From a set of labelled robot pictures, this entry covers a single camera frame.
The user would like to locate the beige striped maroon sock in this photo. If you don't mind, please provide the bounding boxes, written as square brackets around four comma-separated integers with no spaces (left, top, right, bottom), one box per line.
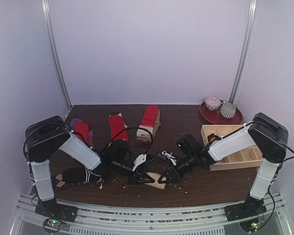
[145,172,166,189]

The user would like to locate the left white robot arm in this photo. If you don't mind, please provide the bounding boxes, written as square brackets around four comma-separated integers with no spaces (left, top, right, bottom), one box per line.
[23,116,155,217]

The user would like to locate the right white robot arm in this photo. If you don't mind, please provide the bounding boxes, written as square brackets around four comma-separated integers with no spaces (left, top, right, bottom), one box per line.
[158,113,289,216]

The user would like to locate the red beige sock centre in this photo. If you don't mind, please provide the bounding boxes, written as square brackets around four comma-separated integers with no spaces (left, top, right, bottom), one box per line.
[136,105,161,144]

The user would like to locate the black argyle rolled sock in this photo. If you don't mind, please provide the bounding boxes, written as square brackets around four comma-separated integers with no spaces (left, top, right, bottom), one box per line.
[207,133,221,143]

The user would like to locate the black sock three white stripes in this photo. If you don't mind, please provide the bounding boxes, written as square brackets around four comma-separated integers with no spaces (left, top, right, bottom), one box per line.
[62,166,111,184]

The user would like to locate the red round plate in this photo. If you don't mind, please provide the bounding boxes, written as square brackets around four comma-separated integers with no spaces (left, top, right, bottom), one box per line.
[199,102,243,125]

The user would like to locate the red purple sock far left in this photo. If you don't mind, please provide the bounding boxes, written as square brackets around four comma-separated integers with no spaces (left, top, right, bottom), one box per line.
[71,118,94,147]

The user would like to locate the white patterned bowl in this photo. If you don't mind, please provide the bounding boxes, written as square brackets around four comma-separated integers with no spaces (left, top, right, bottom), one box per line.
[204,96,222,111]

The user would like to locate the wooden compartment box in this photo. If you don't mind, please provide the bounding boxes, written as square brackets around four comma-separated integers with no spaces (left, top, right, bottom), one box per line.
[201,124,262,171]

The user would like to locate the grey striped cup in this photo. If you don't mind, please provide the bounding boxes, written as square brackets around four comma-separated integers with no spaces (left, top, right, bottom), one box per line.
[220,102,236,119]

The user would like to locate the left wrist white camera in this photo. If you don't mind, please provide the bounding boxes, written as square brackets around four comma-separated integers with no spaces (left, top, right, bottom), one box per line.
[132,154,147,172]

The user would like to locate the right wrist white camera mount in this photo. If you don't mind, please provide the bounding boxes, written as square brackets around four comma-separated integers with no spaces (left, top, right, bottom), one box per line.
[155,151,178,165]

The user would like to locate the left black cable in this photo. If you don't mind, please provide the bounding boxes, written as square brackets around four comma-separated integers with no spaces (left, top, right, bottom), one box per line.
[100,126,154,157]

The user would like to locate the black cable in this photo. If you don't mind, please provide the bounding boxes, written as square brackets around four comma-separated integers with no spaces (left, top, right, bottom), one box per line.
[100,126,154,157]
[259,122,294,231]

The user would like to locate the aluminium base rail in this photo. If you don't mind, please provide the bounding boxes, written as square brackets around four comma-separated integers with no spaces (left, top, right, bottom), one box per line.
[11,192,291,235]

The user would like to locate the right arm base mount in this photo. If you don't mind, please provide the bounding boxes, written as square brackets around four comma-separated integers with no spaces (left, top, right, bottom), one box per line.
[224,196,267,233]

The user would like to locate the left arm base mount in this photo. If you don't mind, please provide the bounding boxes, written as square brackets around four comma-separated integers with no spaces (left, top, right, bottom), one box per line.
[35,199,77,234]

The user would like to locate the right black cable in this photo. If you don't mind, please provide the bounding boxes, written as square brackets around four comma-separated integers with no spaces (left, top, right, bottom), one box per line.
[259,122,294,231]

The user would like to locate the right aluminium corner post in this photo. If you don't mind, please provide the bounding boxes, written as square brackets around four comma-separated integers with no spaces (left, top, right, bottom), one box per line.
[229,0,258,105]

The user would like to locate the aluminium corner post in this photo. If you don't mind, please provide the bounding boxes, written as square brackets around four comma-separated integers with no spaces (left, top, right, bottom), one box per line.
[229,0,258,105]
[41,0,73,109]

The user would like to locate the left aluminium corner post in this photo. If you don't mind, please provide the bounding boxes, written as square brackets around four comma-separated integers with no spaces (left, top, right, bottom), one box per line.
[41,0,73,109]

